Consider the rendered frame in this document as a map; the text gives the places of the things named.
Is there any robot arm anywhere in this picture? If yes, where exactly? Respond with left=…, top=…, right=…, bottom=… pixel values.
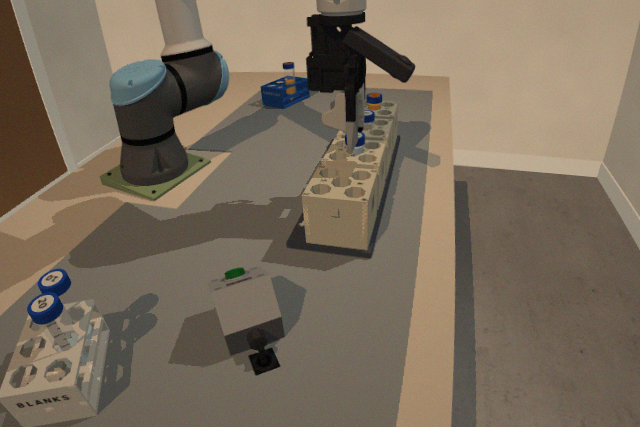
left=109, top=0, right=415, bottom=186

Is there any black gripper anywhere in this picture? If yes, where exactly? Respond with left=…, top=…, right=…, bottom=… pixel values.
left=306, top=12, right=366, bottom=154

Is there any blue tube rack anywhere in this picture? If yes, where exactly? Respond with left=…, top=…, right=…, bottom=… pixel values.
left=261, top=77, right=310, bottom=109

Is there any grey bench mat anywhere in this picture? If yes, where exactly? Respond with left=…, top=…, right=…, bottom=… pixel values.
left=35, top=88, right=433, bottom=427

